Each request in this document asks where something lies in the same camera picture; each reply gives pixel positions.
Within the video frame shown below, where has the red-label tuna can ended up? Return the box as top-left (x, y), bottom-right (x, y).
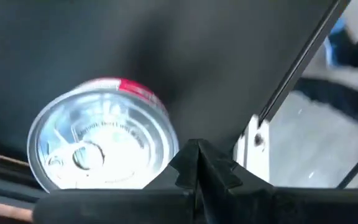
top-left (26, 77), bottom-right (180, 192)

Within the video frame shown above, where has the black table mat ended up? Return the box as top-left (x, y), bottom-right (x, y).
top-left (0, 0), bottom-right (343, 162)

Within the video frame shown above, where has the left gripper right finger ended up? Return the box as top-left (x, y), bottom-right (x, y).
top-left (198, 139), bottom-right (358, 224)

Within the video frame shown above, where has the black aluminium table frame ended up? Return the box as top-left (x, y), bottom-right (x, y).
top-left (0, 0), bottom-right (358, 224)

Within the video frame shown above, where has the silver metal bracket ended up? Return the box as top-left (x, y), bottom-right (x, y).
top-left (233, 114), bottom-right (272, 183)

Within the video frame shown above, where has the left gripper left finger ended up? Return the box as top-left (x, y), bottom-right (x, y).
top-left (32, 139), bottom-right (200, 224)

